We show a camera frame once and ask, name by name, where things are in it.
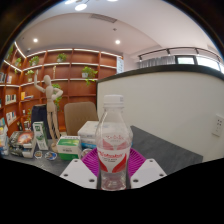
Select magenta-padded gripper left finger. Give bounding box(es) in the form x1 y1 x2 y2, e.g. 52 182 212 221
59 148 101 190

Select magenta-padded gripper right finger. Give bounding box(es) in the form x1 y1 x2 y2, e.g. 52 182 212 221
125 147 168 190

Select clear plastic water bottle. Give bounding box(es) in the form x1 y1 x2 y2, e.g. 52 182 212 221
94 94 134 191

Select green white box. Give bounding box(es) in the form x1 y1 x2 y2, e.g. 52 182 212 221
56 135 82 161

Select tall green white carton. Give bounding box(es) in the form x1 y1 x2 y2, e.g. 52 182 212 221
32 121 49 151

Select wooden artist mannequin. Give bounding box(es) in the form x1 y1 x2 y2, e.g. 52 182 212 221
33 69 64 154

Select colourful book stack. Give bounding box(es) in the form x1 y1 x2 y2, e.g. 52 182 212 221
0 125 10 157

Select orange wooden shelf unit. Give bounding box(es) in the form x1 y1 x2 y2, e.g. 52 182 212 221
0 41 125 138

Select grey curtain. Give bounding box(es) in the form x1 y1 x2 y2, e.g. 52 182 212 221
138 55 177 69

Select window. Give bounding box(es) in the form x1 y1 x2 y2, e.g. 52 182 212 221
175 54 224 73

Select recessed ceiling lights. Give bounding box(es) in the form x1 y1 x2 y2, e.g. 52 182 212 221
32 37 122 45

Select ceiling air vent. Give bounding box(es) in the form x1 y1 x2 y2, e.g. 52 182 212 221
89 13 118 24

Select branched ceiling lamp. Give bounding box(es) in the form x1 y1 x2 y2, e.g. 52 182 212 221
64 0 119 12

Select white wall outlet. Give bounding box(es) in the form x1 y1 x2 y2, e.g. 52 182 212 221
211 114 224 138

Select black track light rail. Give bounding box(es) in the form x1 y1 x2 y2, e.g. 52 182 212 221
138 47 221 61

